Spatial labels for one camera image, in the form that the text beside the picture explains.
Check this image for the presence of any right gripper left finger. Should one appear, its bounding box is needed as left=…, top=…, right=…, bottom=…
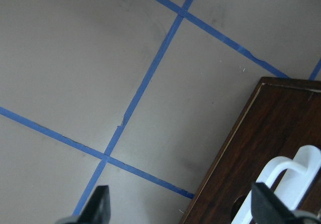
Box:
left=55, top=185, right=111, bottom=224

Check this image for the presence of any wooden drawer with white handle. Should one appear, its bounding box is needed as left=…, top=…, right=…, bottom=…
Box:
left=181, top=77, right=320, bottom=223

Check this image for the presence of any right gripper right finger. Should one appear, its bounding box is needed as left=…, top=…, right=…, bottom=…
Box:
left=251, top=182, right=320, bottom=224

